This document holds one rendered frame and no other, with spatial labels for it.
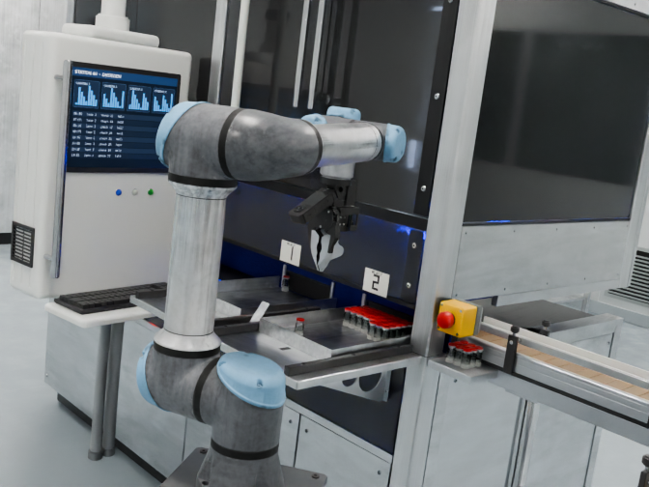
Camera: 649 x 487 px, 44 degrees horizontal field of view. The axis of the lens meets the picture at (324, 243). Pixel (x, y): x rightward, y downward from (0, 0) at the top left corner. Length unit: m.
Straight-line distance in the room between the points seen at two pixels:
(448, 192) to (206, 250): 0.74
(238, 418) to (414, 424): 0.79
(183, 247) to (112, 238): 1.19
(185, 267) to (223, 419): 0.26
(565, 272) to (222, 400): 1.33
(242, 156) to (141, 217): 1.34
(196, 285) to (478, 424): 1.12
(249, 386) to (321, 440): 1.00
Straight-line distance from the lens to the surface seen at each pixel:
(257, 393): 1.33
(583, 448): 2.86
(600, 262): 2.58
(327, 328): 2.11
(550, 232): 2.30
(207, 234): 1.35
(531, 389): 1.95
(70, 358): 3.55
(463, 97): 1.90
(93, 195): 2.47
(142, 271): 2.63
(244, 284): 2.40
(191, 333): 1.39
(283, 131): 1.28
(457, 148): 1.90
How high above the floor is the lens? 1.47
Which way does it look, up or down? 10 degrees down
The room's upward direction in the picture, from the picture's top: 7 degrees clockwise
